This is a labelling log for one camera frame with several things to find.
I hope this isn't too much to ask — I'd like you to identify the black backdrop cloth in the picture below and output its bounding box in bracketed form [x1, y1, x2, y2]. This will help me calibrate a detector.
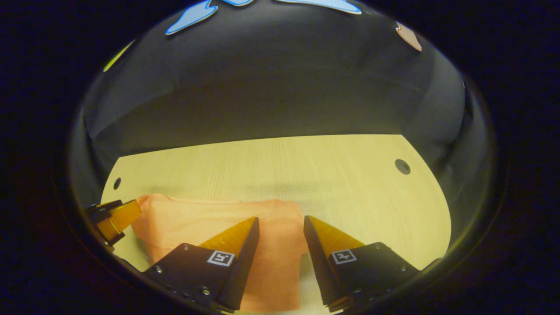
[70, 0, 495, 263]

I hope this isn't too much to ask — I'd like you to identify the orange T-shirt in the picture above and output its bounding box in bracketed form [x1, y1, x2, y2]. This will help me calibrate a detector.
[131, 194, 309, 312]

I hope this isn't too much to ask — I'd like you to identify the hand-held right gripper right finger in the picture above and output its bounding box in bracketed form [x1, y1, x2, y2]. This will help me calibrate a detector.
[303, 215, 420, 312]

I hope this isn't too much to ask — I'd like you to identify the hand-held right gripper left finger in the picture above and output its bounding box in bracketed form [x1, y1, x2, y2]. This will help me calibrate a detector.
[142, 217, 260, 312]

